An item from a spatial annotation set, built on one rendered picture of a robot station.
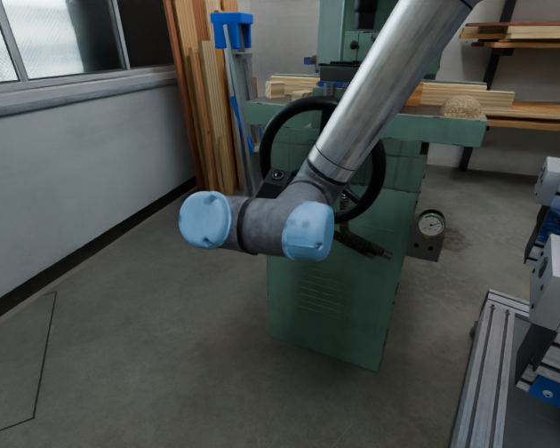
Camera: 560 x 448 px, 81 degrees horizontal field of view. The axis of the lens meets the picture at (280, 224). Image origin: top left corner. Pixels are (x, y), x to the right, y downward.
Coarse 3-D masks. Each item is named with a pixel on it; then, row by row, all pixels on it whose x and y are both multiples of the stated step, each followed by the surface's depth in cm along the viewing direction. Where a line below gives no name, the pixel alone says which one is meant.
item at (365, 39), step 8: (352, 32) 83; (360, 32) 83; (368, 32) 82; (376, 32) 86; (352, 40) 84; (360, 40) 83; (368, 40) 83; (360, 48) 84; (368, 48) 83; (344, 56) 87; (352, 56) 86; (360, 56) 85
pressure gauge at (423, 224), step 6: (426, 210) 81; (432, 210) 80; (420, 216) 80; (426, 216) 79; (432, 216) 78; (438, 216) 78; (420, 222) 80; (426, 222) 80; (432, 222) 79; (438, 222) 79; (444, 222) 78; (420, 228) 81; (426, 228) 80; (432, 228) 80; (438, 228) 79; (426, 234) 81; (432, 234) 80; (438, 234) 80
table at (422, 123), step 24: (264, 96) 100; (288, 96) 100; (264, 120) 91; (288, 120) 89; (408, 120) 77; (432, 120) 75; (456, 120) 73; (480, 120) 71; (456, 144) 75; (480, 144) 73
